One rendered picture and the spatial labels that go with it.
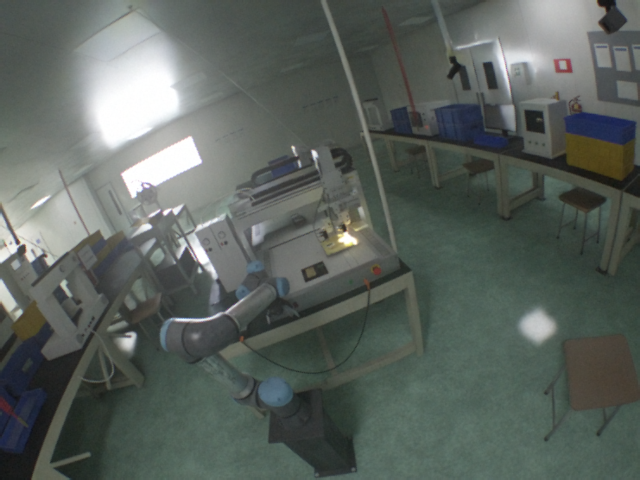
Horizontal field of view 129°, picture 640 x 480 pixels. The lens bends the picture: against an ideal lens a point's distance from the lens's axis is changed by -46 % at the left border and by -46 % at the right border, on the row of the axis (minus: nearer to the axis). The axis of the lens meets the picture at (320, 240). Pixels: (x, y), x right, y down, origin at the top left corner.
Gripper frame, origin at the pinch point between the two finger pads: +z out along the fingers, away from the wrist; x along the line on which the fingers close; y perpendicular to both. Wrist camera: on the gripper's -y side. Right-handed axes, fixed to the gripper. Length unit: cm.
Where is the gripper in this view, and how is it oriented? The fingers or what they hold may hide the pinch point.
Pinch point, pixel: (284, 320)
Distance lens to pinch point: 143.6
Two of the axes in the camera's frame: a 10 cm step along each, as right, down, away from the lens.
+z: 3.1, 8.4, 4.4
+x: 9.5, -3.0, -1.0
